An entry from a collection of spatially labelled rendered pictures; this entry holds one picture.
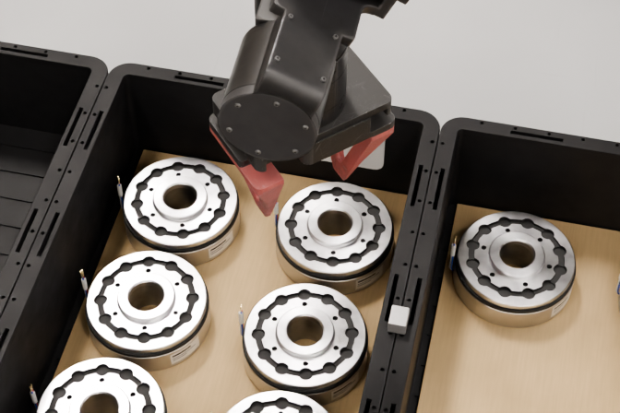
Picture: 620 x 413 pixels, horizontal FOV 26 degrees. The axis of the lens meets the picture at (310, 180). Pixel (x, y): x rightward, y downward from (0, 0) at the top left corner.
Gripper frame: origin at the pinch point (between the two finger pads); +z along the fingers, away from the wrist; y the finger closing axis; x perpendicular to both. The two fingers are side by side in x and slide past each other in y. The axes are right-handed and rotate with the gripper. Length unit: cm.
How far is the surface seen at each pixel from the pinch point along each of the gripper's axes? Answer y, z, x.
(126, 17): 10, 37, 57
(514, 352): 15.5, 23.4, -8.8
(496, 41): 45, 37, 32
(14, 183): -13.2, 24.1, 30.0
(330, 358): 1.0, 20.3, -2.9
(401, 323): 4.6, 12.2, -7.1
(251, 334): -3.4, 20.5, 2.5
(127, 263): -8.9, 20.8, 14.3
